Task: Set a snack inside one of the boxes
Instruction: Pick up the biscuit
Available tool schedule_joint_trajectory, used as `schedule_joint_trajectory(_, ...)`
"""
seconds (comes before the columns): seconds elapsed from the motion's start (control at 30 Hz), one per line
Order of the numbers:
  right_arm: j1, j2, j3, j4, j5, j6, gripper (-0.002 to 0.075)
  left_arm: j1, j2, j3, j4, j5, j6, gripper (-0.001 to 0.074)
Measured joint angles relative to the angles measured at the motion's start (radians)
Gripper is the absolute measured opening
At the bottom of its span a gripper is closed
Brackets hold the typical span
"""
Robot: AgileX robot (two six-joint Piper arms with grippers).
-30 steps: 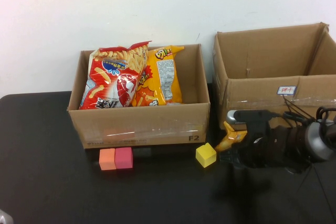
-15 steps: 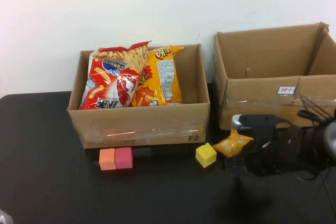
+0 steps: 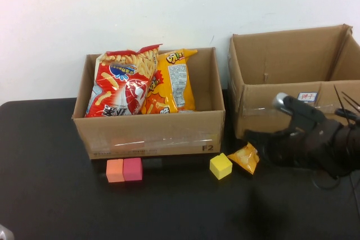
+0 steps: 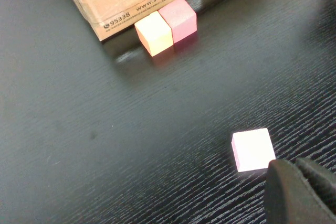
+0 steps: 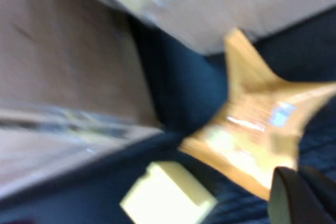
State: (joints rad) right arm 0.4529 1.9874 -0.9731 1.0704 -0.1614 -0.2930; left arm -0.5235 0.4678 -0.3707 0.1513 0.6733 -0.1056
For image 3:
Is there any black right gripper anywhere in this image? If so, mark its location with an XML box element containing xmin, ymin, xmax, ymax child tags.
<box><xmin>243</xmin><ymin>120</ymin><xmax>347</xmax><ymax>170</ymax></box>

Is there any small yellow snack packet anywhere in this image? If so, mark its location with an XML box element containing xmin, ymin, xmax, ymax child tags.
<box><xmin>227</xmin><ymin>142</ymin><xmax>260</xmax><ymax>175</ymax></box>

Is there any red shrimp chips bag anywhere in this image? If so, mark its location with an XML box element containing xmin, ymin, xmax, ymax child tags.
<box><xmin>84</xmin><ymin>43</ymin><xmax>163</xmax><ymax>118</ymax></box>

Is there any large orange fries snack bag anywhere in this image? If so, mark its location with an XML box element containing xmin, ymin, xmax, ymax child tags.
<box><xmin>140</xmin><ymin>48</ymin><xmax>199</xmax><ymax>115</ymax></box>

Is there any cardboard box with label sticker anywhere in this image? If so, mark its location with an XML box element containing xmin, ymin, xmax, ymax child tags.
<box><xmin>228</xmin><ymin>24</ymin><xmax>360</xmax><ymax>139</ymax></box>

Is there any yellow foam cube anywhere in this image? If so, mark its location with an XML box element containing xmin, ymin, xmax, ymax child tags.
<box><xmin>209</xmin><ymin>152</ymin><xmax>233</xmax><ymax>180</ymax></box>

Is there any white blue label sticker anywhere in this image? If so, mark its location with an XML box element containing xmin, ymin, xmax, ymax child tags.
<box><xmin>297</xmin><ymin>90</ymin><xmax>318</xmax><ymax>102</ymax></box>

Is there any cardboard box with F2 print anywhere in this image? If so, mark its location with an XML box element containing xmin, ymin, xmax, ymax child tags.
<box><xmin>71</xmin><ymin>47</ymin><xmax>226</xmax><ymax>161</ymax></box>

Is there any pink foam cube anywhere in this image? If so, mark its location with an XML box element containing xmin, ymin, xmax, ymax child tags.
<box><xmin>123</xmin><ymin>157</ymin><xmax>143</xmax><ymax>182</ymax></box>

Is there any orange foam cube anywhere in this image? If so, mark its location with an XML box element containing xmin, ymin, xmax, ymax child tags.
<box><xmin>106</xmin><ymin>159</ymin><xmax>125</xmax><ymax>183</ymax></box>

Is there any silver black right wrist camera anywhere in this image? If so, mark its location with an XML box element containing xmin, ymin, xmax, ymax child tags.
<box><xmin>272</xmin><ymin>92</ymin><xmax>327</xmax><ymax>129</ymax></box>

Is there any black cable tie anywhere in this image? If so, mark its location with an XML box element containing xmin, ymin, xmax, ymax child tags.
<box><xmin>333</xmin><ymin>83</ymin><xmax>349</xmax><ymax>117</ymax></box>
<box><xmin>341</xmin><ymin>90</ymin><xmax>360</xmax><ymax>113</ymax></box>

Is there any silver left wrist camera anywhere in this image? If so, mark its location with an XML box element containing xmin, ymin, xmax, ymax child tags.
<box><xmin>0</xmin><ymin>224</ymin><xmax>15</xmax><ymax>240</ymax></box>

